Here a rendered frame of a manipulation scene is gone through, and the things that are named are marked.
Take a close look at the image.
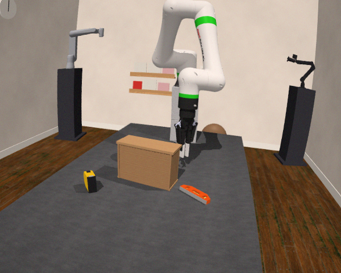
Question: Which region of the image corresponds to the tan wooden cabinet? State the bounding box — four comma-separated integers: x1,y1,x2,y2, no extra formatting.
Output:
116,135,182,191

